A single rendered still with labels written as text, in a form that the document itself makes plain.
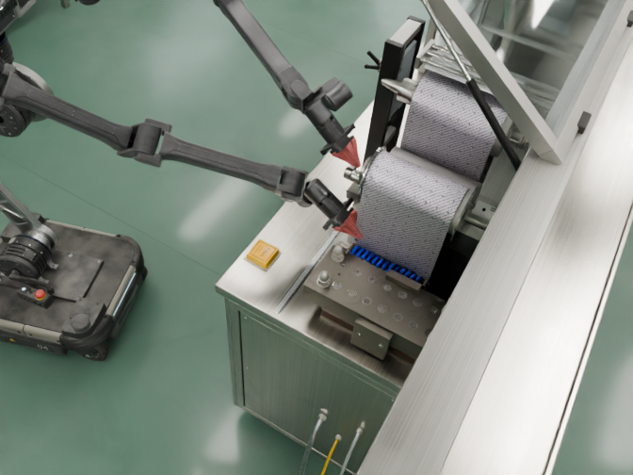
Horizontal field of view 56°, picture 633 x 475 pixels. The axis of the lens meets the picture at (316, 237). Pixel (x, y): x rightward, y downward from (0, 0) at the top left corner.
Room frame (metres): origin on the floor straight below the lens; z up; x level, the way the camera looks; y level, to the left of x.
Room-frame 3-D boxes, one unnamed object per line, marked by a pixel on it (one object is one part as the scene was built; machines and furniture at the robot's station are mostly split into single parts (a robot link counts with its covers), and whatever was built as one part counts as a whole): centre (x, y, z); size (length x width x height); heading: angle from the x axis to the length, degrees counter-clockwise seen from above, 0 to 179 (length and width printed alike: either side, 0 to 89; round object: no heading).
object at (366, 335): (0.79, -0.17, 0.96); 0.10 x 0.03 x 0.11; 65
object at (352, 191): (1.16, -0.10, 1.05); 0.06 x 0.05 x 0.31; 65
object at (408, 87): (1.34, -0.21, 1.33); 0.06 x 0.06 x 0.06; 65
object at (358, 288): (0.88, -0.20, 1.00); 0.40 x 0.16 x 0.06; 65
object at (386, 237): (1.00, -0.21, 1.10); 0.23 x 0.01 x 0.18; 65
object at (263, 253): (1.06, 0.15, 0.91); 0.07 x 0.07 x 0.02; 65
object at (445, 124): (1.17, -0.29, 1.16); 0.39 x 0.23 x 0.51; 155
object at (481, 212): (0.98, -0.40, 1.28); 0.06 x 0.05 x 0.02; 65
